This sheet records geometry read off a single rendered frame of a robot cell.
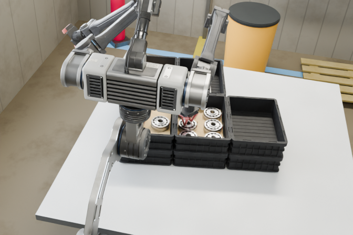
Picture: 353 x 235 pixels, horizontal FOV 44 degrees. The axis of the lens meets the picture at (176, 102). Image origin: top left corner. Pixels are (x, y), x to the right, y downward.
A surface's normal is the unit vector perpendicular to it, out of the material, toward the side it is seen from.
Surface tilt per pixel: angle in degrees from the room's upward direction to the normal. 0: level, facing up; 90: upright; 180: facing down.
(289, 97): 0
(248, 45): 93
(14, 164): 0
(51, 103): 0
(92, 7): 90
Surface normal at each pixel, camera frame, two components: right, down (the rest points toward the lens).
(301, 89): 0.07, -0.79
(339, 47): -0.19, 0.58
